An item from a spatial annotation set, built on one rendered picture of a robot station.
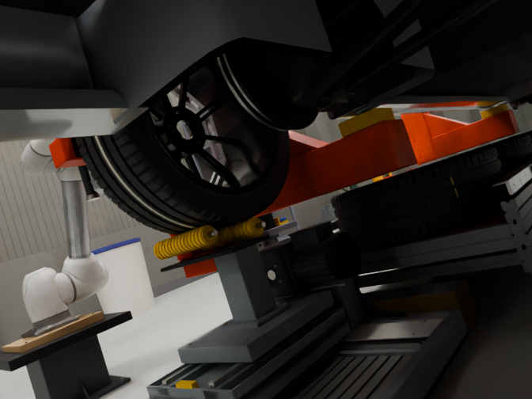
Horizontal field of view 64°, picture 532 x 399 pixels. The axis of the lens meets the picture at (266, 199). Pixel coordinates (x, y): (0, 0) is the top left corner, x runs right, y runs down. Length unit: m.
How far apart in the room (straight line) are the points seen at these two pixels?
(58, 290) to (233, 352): 1.19
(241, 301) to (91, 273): 1.10
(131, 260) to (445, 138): 3.00
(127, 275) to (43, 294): 2.27
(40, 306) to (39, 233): 3.02
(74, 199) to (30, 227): 2.98
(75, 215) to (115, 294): 2.28
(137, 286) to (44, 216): 1.40
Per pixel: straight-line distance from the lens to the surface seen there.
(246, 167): 1.44
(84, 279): 2.21
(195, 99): 1.61
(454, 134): 3.32
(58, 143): 1.27
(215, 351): 1.20
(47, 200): 5.22
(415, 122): 3.40
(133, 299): 4.38
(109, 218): 5.39
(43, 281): 2.14
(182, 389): 1.18
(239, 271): 1.25
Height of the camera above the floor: 0.51
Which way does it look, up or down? 2 degrees up
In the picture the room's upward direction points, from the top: 18 degrees counter-clockwise
